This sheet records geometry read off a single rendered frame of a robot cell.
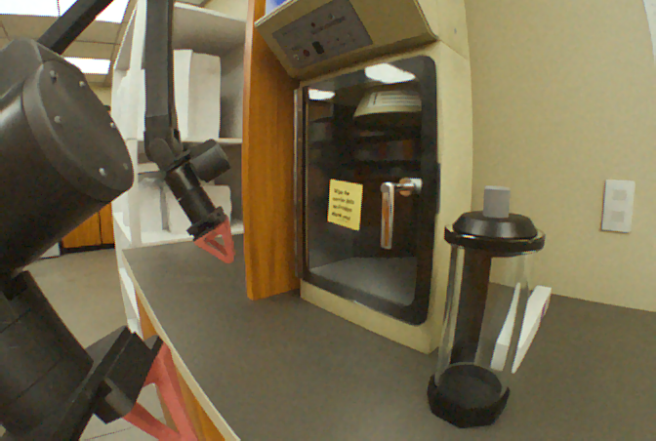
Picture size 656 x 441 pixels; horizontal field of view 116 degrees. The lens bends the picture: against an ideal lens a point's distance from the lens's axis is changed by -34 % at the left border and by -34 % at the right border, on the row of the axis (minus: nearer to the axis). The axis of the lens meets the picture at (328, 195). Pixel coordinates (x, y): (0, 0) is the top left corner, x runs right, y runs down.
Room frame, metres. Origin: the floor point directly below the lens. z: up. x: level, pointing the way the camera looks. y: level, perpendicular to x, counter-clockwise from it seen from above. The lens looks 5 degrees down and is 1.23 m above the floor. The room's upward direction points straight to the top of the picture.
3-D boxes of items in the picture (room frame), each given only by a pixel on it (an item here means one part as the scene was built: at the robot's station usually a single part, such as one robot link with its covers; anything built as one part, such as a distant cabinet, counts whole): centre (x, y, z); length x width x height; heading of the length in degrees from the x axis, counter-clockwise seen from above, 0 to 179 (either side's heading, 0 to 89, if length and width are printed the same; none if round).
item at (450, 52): (0.61, -0.14, 1.33); 0.32 x 0.25 x 0.77; 43
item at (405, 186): (0.42, -0.09, 1.17); 0.05 x 0.03 x 0.10; 133
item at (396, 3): (0.48, -0.01, 1.46); 0.32 x 0.11 x 0.10; 43
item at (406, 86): (0.52, -0.04, 1.19); 0.30 x 0.01 x 0.40; 42
